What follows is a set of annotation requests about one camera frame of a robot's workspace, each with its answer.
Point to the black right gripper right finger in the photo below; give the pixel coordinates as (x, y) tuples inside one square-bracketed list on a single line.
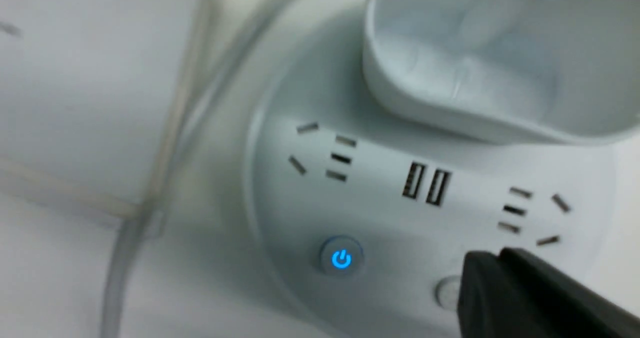
[(570, 308)]

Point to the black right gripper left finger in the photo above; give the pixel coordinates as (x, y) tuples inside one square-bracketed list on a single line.
[(494, 301)]

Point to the white round desk lamp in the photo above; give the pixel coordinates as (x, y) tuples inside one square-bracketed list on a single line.
[(392, 137)]

